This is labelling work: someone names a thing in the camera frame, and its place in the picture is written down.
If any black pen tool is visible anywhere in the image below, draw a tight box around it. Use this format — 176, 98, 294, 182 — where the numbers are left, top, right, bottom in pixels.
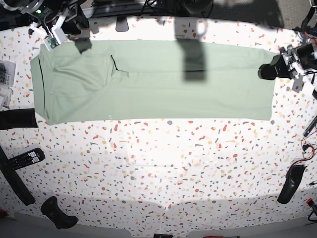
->
303, 116, 317, 138

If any black TV remote control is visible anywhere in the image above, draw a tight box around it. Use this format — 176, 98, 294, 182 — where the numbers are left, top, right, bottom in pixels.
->
8, 148, 45, 170

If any black cylinder tube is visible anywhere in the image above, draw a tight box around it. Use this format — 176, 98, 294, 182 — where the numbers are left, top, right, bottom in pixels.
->
0, 109, 38, 130

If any grey camera mount base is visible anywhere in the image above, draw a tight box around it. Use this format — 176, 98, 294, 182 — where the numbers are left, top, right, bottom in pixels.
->
115, 17, 129, 32

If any black curved handle left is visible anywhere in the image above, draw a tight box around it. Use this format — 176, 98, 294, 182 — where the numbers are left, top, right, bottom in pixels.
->
41, 196, 78, 230

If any long black bar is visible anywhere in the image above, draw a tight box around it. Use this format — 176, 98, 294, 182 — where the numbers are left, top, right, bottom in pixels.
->
0, 148, 35, 206

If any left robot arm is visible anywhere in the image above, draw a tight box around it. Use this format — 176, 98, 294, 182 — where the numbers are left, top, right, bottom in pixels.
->
258, 0, 317, 98

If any clear plastic parts box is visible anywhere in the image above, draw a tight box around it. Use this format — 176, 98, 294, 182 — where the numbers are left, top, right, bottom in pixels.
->
0, 60, 16, 109

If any black curved handle right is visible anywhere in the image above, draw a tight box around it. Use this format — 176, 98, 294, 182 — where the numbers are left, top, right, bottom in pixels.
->
277, 165, 306, 204

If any red handled screwdriver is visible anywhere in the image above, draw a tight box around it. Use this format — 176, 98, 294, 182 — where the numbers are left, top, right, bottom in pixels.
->
203, 236, 240, 238

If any terrazzo patterned table cloth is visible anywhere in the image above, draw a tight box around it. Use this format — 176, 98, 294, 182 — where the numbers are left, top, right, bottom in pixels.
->
0, 17, 317, 237

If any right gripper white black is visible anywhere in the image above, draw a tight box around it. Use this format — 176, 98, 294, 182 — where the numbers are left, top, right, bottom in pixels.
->
28, 6, 92, 54

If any black curved handle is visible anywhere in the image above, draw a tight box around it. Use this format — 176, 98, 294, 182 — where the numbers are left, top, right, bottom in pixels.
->
277, 165, 306, 204
41, 196, 78, 230

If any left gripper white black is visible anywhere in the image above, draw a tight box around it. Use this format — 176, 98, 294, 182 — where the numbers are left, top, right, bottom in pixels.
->
258, 44, 317, 93

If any green T-shirt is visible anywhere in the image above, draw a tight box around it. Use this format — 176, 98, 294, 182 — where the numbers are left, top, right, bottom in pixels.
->
30, 40, 275, 125

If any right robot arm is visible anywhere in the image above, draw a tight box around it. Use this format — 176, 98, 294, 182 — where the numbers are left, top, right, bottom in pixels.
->
0, 0, 89, 51

